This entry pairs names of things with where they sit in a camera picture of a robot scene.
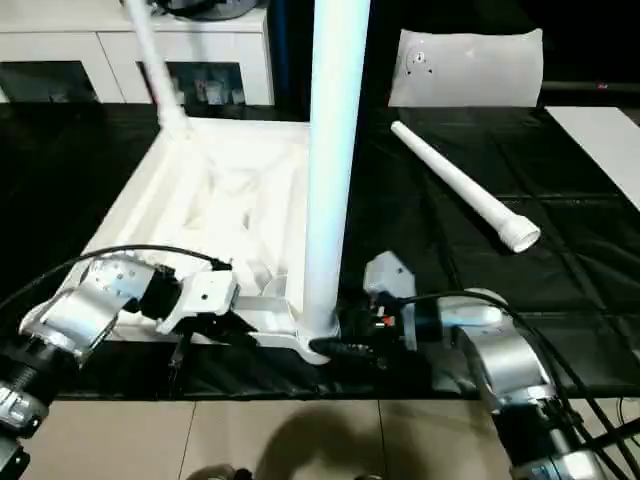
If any black hanging strap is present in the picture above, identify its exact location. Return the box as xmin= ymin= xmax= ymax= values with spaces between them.
xmin=168 ymin=339 xmax=189 ymax=374

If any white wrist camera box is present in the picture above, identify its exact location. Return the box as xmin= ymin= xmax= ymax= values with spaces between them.
xmin=154 ymin=269 xmax=240 ymax=336
xmin=363 ymin=251 xmax=419 ymax=351

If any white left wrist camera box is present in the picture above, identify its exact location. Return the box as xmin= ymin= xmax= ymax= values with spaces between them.
xmin=154 ymin=269 xmax=240 ymax=336

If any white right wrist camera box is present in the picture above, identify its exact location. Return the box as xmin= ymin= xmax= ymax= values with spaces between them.
xmin=363 ymin=251 xmax=419 ymax=351

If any black mat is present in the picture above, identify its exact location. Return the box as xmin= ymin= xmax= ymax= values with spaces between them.
xmin=0 ymin=99 xmax=640 ymax=401

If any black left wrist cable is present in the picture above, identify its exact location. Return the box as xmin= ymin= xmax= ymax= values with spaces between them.
xmin=0 ymin=243 xmax=234 ymax=312

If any white plastic table top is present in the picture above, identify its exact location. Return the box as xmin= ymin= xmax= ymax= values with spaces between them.
xmin=22 ymin=117 xmax=347 ymax=365

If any white flat board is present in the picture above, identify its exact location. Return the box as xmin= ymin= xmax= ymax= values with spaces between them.
xmin=544 ymin=105 xmax=640 ymax=202

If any white cabinet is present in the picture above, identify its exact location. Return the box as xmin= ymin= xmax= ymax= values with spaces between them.
xmin=0 ymin=0 xmax=275 ymax=107

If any black metal table frame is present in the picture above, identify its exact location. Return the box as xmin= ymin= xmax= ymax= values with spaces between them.
xmin=589 ymin=418 xmax=640 ymax=452

